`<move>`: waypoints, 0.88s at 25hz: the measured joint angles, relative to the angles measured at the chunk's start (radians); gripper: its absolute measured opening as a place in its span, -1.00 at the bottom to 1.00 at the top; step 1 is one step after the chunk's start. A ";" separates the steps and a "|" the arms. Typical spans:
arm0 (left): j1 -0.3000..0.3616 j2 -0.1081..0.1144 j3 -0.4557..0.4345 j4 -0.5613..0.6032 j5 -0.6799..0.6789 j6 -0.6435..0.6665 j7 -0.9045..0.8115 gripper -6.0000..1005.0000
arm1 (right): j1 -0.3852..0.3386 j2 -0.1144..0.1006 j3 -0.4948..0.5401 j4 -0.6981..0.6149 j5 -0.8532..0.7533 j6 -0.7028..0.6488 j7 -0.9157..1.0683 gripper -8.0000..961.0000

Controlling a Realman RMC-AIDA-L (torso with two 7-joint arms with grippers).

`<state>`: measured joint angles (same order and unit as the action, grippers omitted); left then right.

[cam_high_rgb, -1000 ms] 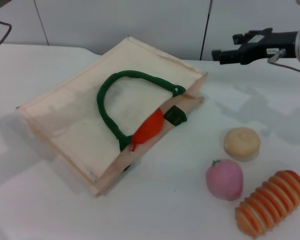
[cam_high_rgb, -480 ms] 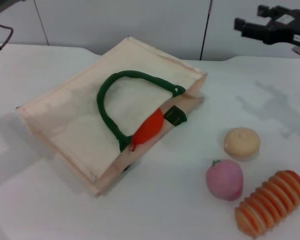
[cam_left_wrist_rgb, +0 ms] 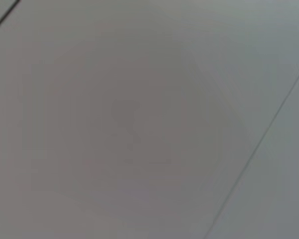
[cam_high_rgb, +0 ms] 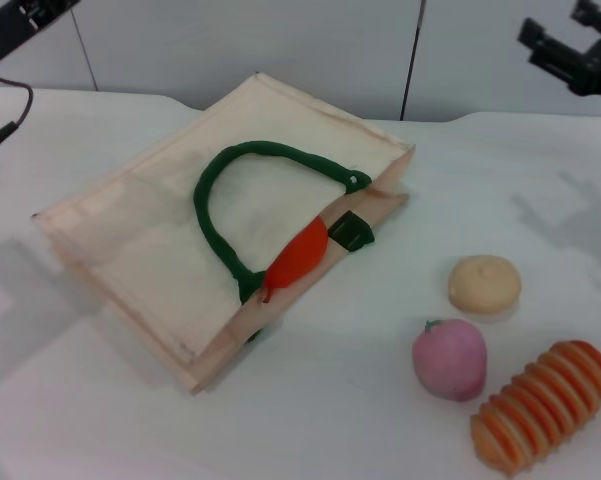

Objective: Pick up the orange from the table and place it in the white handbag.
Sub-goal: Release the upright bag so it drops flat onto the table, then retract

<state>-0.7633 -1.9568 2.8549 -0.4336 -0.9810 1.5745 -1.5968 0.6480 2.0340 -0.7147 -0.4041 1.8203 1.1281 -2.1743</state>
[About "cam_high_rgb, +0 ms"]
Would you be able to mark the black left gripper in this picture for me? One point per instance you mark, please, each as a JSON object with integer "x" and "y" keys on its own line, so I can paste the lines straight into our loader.
{"x": 5, "y": 35}

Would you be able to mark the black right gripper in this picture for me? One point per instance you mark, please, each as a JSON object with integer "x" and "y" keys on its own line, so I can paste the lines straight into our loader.
{"x": 597, "y": 70}

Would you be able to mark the orange toy fruit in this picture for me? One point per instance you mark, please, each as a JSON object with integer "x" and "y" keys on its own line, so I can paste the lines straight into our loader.
{"x": 300, "y": 255}

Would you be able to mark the beige toy bun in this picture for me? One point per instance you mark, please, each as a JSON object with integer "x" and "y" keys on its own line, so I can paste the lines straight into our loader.
{"x": 485, "y": 285}

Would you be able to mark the pink toy peach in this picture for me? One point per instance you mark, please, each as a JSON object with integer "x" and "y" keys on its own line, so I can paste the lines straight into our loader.
{"x": 450, "y": 360}

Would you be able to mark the orange striped toy bread loaf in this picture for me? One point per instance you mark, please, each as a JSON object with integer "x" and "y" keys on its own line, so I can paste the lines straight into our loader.
{"x": 540, "y": 405}

